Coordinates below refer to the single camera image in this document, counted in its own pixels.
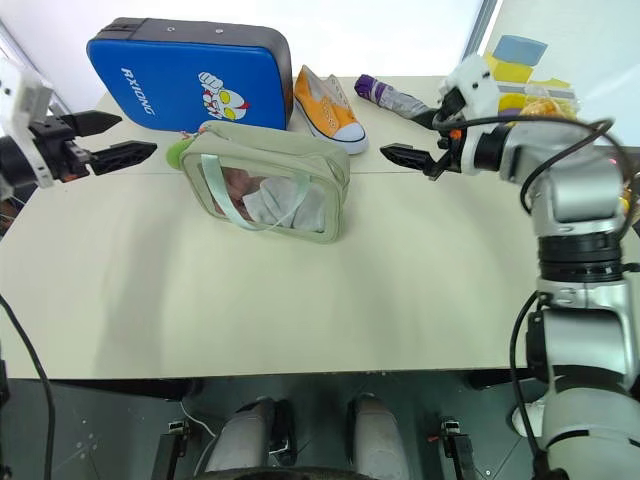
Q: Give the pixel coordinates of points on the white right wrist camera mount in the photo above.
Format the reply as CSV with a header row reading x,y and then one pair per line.
x,y
477,82

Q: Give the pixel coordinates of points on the black table clamp bracket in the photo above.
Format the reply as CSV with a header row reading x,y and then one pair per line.
x,y
172,445
457,442

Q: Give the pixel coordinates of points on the clear orange snack bag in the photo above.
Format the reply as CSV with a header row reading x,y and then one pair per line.
x,y
547,107

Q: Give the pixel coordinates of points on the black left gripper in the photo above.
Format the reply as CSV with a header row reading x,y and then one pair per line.
x,y
56,150

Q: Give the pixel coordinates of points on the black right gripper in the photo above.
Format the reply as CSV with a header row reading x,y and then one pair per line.
x,y
452,112

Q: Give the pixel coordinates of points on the green transparent toiletry bag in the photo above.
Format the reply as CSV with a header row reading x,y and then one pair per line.
x,y
280,150

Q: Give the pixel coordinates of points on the white rounded floor piece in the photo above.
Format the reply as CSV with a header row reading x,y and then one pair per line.
x,y
527,417

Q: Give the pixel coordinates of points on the grey rounded robot leg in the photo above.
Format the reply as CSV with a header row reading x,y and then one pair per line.
x,y
240,435
377,432

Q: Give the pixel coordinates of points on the purple grey folded umbrella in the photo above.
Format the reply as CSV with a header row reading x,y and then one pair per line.
x,y
387,95

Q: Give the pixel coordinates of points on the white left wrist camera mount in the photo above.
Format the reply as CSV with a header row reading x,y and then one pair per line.
x,y
22,97

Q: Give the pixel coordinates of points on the white cloth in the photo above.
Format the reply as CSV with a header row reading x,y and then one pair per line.
x,y
295,205

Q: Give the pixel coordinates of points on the blue sponge block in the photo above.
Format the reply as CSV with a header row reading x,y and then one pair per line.
x,y
520,49

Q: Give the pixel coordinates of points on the orange canvas sneaker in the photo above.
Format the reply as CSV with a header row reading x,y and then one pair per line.
x,y
327,112

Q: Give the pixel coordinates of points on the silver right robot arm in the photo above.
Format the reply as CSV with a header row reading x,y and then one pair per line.
x,y
575,250

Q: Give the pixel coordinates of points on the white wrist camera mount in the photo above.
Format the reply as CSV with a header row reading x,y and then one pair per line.
x,y
477,82
22,97

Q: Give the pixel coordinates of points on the blue cartoon kick pad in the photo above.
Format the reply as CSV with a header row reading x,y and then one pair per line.
x,y
175,75

